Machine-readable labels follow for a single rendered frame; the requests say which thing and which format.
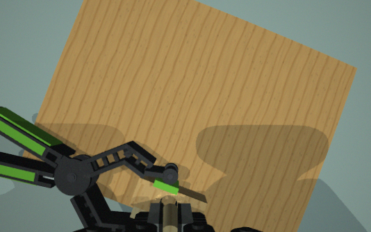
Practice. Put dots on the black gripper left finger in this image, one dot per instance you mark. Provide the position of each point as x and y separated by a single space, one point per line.
151 221

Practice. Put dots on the beige cylinder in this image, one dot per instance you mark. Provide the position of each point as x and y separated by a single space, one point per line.
170 218

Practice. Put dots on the light brown wooden board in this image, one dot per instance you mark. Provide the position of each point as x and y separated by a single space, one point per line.
246 114

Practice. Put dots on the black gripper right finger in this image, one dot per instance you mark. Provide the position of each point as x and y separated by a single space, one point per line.
189 221

